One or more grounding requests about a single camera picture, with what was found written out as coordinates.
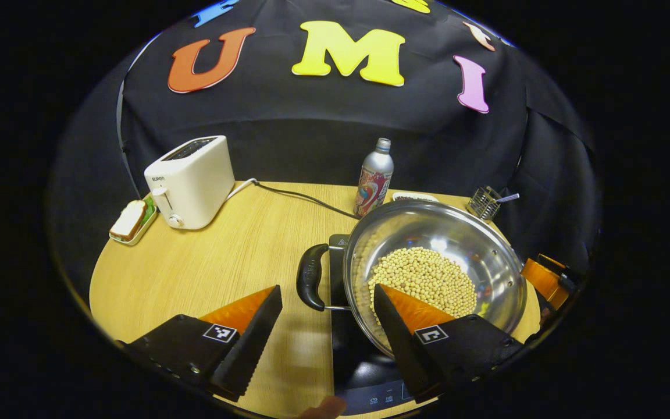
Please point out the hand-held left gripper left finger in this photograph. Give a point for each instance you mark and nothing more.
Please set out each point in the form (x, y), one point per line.
(250, 349)

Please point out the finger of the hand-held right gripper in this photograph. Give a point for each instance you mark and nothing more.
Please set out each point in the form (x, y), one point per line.
(541, 282)

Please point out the white toaster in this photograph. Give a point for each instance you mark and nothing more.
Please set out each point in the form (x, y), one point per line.
(192, 186)

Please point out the sandwich with lettuce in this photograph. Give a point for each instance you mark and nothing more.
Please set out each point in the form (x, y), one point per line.
(128, 220)

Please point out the pale green rectangular plate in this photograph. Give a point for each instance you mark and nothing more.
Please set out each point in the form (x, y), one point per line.
(146, 227)

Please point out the black backdrop cloth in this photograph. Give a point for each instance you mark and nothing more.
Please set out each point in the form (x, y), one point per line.
(312, 134)

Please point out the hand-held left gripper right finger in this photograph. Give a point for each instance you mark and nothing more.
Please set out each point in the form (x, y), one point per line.
(399, 343)

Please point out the colourful aluminium drink bottle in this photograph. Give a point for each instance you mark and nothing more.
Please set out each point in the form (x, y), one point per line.
(373, 180)

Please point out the black induction cooktop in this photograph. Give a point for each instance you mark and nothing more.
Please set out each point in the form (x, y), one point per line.
(364, 372)

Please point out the pile of soybeans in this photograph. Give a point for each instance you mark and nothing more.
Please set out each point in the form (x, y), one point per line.
(422, 276)

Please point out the small white dish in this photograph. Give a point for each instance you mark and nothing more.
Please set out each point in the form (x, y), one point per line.
(415, 197)

